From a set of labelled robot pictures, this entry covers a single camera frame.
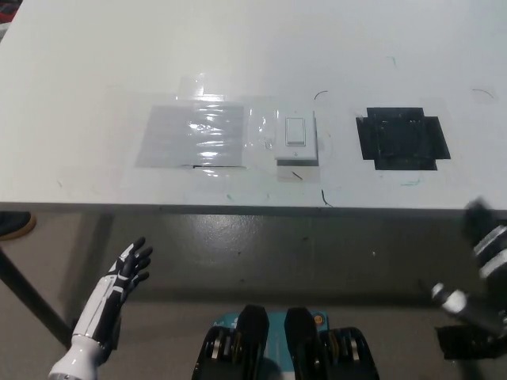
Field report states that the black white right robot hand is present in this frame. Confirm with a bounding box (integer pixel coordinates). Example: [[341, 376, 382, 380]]
[[429, 196, 507, 341]]

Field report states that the black diagonal table leg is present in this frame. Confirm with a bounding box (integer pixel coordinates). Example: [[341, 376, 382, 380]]
[[0, 245, 76, 350]]

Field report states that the white rocker light switch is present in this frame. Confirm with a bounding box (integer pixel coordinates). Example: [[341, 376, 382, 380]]
[[274, 110, 319, 166]]

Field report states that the black table foot plate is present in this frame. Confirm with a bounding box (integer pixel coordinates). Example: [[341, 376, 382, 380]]
[[434, 324, 497, 362]]

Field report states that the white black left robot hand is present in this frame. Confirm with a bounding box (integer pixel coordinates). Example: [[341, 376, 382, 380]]
[[71, 236, 154, 355]]

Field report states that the red black object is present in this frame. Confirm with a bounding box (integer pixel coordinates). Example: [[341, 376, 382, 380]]
[[0, 0, 19, 25]]

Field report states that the black shoe tan sole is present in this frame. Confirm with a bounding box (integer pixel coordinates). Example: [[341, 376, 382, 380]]
[[0, 211, 37, 241]]

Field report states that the black tape patch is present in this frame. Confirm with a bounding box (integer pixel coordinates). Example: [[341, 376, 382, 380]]
[[355, 106, 452, 172]]

